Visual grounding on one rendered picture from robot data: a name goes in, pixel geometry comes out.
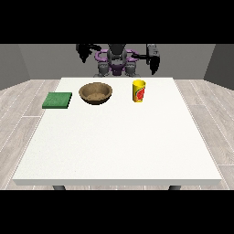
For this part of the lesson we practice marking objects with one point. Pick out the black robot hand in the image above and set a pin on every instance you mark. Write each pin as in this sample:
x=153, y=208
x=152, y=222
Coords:
x=154, y=64
x=82, y=51

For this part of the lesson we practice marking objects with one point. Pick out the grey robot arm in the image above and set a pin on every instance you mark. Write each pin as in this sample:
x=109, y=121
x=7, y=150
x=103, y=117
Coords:
x=153, y=49

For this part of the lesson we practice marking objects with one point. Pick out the yellow cup with melon print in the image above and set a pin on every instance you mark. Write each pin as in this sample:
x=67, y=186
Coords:
x=139, y=91

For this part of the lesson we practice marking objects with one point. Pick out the brown wooden bowl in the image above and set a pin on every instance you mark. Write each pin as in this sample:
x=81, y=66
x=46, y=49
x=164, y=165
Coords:
x=95, y=93

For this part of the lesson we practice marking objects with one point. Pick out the green square pad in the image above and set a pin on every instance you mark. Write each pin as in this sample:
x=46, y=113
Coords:
x=57, y=100

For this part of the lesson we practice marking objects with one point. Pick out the grey robot trunk purple rings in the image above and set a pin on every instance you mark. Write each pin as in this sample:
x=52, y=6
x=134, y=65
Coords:
x=116, y=67

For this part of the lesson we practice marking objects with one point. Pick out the dark table leg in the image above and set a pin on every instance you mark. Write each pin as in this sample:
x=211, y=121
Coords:
x=174, y=187
x=59, y=187

